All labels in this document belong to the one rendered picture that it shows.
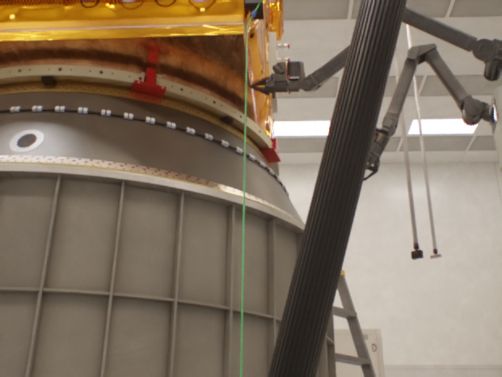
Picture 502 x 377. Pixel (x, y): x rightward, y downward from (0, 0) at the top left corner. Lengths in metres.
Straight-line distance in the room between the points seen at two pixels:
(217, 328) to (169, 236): 0.33
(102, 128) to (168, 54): 0.41
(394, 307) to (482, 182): 2.85
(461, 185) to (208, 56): 9.33
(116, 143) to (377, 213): 8.98
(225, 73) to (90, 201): 0.84
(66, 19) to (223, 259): 1.10
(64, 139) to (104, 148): 0.14
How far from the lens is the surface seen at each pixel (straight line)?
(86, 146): 2.14
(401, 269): 10.62
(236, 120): 2.63
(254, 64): 2.63
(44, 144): 2.16
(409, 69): 2.84
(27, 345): 1.88
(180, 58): 2.43
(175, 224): 2.00
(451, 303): 10.65
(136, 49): 2.41
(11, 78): 2.59
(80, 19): 2.47
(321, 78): 2.52
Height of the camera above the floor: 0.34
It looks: 25 degrees up
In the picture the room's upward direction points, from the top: straight up
